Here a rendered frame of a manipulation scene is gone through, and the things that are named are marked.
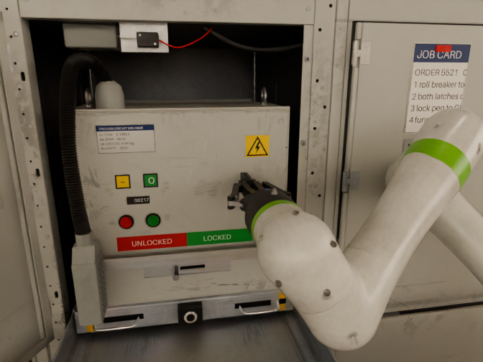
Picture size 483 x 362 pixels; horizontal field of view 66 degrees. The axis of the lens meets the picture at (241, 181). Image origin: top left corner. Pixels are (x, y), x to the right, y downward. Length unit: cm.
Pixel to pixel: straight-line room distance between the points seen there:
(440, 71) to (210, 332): 84
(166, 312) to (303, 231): 58
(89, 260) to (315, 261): 50
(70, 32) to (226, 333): 78
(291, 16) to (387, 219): 49
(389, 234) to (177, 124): 48
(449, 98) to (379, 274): 58
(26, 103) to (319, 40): 64
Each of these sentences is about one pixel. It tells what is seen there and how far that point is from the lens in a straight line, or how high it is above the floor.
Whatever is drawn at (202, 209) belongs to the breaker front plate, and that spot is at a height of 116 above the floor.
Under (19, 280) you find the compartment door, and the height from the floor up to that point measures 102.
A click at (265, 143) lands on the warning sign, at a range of 87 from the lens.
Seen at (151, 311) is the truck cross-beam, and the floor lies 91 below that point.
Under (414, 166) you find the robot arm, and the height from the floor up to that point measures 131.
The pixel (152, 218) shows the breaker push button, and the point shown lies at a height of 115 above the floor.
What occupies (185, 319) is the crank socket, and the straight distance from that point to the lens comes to 98.
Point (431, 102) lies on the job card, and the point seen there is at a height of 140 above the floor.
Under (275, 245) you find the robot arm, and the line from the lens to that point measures 48.
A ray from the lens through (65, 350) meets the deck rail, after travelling 97.
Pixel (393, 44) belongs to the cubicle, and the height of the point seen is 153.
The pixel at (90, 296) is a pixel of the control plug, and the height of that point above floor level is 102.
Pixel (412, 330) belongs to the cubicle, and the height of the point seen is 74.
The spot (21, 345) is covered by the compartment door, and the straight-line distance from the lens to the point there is 106.
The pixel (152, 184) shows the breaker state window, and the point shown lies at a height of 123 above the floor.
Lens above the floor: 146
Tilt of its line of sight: 16 degrees down
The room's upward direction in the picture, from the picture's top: straight up
